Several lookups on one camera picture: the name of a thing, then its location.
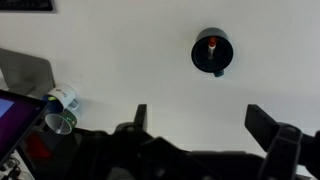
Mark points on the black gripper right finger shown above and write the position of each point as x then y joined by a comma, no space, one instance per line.
261,126

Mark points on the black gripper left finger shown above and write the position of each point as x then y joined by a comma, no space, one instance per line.
140,119

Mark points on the red capped white marker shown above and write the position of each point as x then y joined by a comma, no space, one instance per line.
211,47

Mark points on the green mug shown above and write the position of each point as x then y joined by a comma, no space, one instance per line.
62,123

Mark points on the white mug with logo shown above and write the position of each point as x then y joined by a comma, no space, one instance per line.
62,97

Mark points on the dark teal mug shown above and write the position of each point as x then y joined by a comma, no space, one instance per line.
223,54

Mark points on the grey monitor stand base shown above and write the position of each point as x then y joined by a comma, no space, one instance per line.
25,74

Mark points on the monitor with purple screen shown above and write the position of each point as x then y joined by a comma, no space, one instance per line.
18,114

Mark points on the black keyboard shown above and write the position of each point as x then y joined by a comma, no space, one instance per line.
26,5

